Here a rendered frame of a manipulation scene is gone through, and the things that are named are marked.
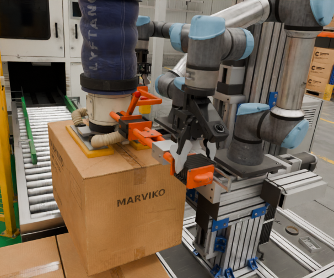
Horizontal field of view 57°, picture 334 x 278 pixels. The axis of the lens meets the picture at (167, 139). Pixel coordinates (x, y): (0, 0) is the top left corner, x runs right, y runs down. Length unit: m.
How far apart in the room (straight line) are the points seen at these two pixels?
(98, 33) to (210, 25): 0.55
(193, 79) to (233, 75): 0.74
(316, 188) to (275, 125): 0.41
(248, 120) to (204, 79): 0.54
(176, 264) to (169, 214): 0.76
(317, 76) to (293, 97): 7.94
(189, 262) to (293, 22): 1.44
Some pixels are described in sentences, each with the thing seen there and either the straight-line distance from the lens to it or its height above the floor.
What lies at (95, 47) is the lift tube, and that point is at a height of 1.44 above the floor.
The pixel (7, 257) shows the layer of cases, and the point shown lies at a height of 0.54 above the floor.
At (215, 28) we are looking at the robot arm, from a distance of 0.68.
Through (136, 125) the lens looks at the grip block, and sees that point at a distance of 1.00.
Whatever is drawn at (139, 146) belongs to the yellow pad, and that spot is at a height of 1.08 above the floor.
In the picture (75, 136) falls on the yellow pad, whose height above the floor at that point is 1.08.
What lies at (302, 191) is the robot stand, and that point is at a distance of 1.36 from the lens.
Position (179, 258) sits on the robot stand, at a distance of 1.99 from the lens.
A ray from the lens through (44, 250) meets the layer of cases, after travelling 1.56.
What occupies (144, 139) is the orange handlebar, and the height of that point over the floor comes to 1.20.
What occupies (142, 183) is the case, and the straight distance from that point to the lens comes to 1.09.
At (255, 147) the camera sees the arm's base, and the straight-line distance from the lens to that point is 1.24.
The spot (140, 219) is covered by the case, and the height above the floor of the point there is 0.85.
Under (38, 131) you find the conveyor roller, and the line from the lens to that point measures 2.99.
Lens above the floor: 1.54
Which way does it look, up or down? 21 degrees down
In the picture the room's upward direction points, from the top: 5 degrees clockwise
